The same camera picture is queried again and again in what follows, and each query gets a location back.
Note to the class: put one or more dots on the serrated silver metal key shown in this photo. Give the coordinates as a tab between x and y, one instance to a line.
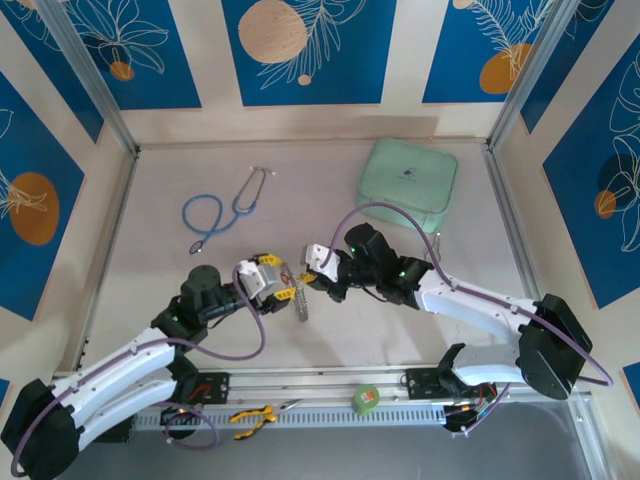
301	302

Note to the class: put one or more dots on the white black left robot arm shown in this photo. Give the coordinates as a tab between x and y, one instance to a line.
115	365

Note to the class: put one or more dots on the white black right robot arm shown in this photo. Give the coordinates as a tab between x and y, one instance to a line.
475	305

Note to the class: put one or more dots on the blue stethoscope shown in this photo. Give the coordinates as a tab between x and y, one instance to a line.
233	210

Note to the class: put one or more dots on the mint green zip case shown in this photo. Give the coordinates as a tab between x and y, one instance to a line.
407	175

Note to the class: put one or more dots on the yellow black pliers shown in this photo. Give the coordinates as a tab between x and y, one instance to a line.
250	414

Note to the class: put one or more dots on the green tape roll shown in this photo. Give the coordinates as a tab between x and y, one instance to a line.
361	400

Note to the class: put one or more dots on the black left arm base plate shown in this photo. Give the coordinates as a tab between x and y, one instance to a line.
220	387

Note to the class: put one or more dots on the aluminium mounting rail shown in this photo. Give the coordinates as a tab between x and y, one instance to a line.
310	385

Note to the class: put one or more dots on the aluminium side rail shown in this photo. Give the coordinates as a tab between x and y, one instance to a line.
107	260
515	225

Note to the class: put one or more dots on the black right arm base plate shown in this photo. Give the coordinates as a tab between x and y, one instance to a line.
417	382

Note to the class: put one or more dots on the aluminium frame post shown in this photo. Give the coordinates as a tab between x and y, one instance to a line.
535	75
90	75
591	440

